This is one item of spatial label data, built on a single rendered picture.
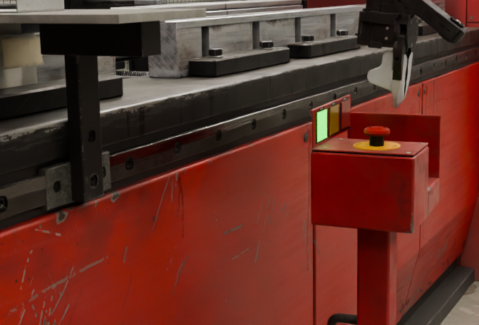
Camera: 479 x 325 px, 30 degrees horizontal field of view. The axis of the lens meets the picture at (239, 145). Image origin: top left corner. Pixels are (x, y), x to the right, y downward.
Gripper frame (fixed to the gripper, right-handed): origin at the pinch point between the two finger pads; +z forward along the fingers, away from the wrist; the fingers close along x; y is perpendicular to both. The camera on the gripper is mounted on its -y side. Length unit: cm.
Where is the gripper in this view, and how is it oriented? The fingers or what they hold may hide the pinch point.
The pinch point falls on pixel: (400, 100)
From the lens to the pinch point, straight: 146.7
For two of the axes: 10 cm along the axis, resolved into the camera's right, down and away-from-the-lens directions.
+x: -4.0, 1.7, -9.0
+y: -9.1, -1.4, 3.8
